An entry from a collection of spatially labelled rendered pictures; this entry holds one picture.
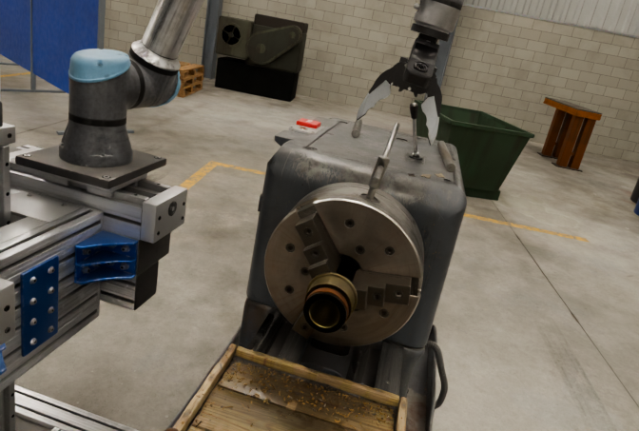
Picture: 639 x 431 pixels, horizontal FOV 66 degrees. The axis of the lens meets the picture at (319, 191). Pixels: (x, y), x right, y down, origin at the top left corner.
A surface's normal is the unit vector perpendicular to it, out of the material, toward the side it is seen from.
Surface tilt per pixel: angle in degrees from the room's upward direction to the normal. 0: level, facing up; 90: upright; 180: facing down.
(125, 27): 90
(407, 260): 90
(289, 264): 90
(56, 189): 90
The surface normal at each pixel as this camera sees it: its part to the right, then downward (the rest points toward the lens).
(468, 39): -0.11, 0.30
